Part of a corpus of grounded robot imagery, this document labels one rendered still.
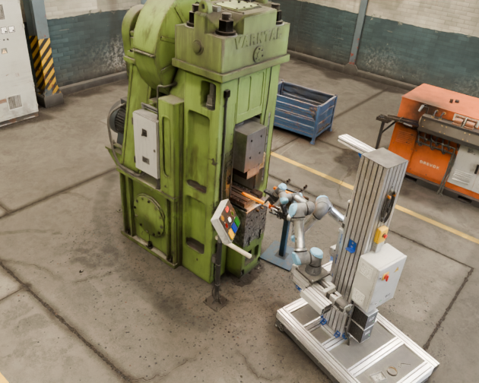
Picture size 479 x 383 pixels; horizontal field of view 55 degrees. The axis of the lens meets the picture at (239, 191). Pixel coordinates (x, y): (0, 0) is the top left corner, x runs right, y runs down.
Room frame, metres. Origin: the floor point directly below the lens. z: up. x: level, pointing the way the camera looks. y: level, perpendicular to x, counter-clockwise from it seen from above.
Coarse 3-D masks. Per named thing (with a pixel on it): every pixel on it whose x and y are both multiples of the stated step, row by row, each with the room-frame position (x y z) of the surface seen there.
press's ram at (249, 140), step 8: (248, 120) 4.20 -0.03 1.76; (240, 128) 3.99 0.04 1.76; (248, 128) 4.01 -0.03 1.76; (256, 128) 4.02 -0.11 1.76; (264, 128) 4.07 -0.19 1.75; (240, 136) 3.90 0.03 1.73; (248, 136) 3.87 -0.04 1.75; (256, 136) 3.98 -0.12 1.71; (264, 136) 4.08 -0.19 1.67; (240, 144) 3.90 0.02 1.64; (248, 144) 3.88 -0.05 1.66; (256, 144) 3.99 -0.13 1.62; (264, 144) 4.09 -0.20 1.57; (240, 152) 3.90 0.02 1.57; (248, 152) 3.89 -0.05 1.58; (256, 152) 4.00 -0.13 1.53; (240, 160) 3.89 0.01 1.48; (248, 160) 3.90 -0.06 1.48; (256, 160) 4.01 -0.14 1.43; (240, 168) 3.89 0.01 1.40; (248, 168) 3.91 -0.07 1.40
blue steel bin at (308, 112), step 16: (288, 96) 8.56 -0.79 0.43; (304, 96) 8.39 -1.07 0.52; (320, 96) 8.22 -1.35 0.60; (336, 96) 8.04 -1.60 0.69; (288, 112) 7.73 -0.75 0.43; (304, 112) 7.59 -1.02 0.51; (320, 112) 7.54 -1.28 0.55; (288, 128) 7.70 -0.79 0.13; (304, 128) 7.56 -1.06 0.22; (320, 128) 7.66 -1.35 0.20
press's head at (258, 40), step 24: (240, 0) 4.30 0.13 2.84; (264, 0) 4.46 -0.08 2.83; (192, 24) 3.99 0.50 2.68; (216, 24) 3.94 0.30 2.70; (240, 24) 3.92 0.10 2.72; (264, 24) 4.12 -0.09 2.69; (288, 24) 4.43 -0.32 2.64; (192, 48) 3.89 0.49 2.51; (216, 48) 3.74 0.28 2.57; (240, 48) 3.88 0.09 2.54; (264, 48) 4.15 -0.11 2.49; (192, 72) 3.87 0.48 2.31; (216, 72) 3.73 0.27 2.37; (240, 72) 3.86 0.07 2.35
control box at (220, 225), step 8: (224, 200) 3.64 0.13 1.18; (224, 208) 3.49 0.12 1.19; (232, 208) 3.61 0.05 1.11; (216, 216) 3.37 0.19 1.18; (224, 216) 3.42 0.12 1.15; (232, 216) 3.53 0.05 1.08; (216, 224) 3.31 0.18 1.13; (224, 224) 3.35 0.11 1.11; (224, 232) 3.30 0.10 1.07; (224, 240) 3.30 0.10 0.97; (232, 240) 3.31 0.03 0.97
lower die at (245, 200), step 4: (232, 184) 4.24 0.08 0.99; (236, 188) 4.15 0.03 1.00; (240, 188) 4.17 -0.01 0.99; (232, 192) 4.08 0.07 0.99; (236, 192) 4.09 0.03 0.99; (248, 192) 4.10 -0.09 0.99; (232, 196) 4.02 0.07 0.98; (236, 196) 4.02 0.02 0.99; (240, 196) 4.02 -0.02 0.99; (244, 196) 4.02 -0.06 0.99; (236, 200) 3.96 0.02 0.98; (240, 200) 3.97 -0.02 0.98; (244, 200) 3.96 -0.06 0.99; (248, 200) 3.96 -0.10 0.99; (252, 200) 4.01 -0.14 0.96; (240, 204) 3.93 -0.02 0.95; (244, 204) 3.90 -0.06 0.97; (248, 204) 3.95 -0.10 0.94
